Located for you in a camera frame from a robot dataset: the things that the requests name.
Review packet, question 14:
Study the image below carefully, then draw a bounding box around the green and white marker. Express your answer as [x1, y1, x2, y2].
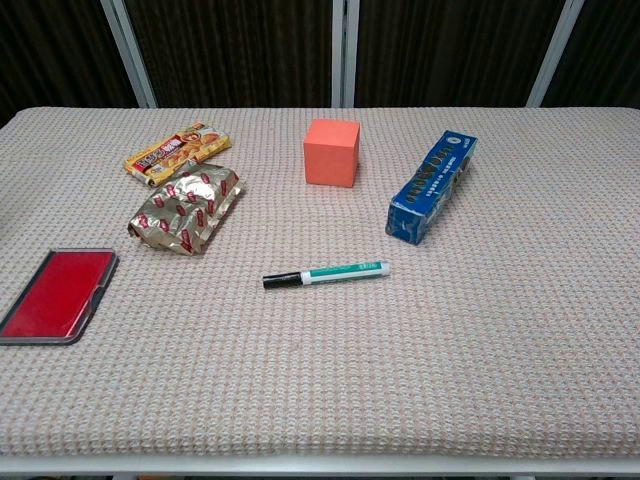
[299, 260, 392, 287]

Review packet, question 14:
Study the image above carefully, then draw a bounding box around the black marker cap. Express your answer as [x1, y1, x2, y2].
[263, 271, 304, 290]

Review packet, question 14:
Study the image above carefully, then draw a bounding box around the orange cube block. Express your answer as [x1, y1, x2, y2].
[303, 118, 362, 189]

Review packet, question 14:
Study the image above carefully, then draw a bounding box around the blue cookie box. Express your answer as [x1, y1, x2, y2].
[385, 130, 478, 246]

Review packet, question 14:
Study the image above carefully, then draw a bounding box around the beige woven table cloth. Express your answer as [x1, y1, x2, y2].
[0, 106, 640, 459]

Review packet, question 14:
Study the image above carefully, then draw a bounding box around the red white candy packet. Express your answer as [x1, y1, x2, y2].
[127, 159, 245, 257]

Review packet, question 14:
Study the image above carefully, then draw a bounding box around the yellow snack packet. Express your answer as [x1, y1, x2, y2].
[123, 122, 233, 188]

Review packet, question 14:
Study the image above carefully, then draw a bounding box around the dark curtain panel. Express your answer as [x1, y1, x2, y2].
[124, 0, 334, 109]
[354, 0, 571, 109]
[0, 0, 140, 127]
[542, 0, 640, 109]

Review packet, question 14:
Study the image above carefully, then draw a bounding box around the white table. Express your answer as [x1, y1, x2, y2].
[0, 452, 640, 480]

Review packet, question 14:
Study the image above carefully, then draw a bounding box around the red ink pad case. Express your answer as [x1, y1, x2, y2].
[0, 248, 120, 347]

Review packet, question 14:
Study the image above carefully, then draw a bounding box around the white partition post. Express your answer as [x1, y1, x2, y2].
[99, 0, 159, 109]
[525, 0, 586, 108]
[330, 0, 360, 109]

